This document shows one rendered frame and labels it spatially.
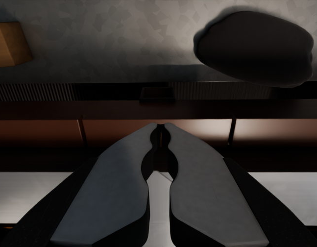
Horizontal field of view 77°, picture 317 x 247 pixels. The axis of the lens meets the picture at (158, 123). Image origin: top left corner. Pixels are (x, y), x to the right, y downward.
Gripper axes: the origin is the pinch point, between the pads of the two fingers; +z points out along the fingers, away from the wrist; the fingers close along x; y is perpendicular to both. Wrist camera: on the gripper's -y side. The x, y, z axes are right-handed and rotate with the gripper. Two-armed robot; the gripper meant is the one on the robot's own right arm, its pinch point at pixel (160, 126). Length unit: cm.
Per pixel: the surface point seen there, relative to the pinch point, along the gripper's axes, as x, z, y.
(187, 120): 2.9, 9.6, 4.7
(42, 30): -19.4, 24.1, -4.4
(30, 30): -21.5, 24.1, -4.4
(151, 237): -1.6, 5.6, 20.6
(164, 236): 0.3, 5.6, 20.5
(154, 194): -0.9, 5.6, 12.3
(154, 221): -1.0, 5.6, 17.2
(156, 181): -0.7, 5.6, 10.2
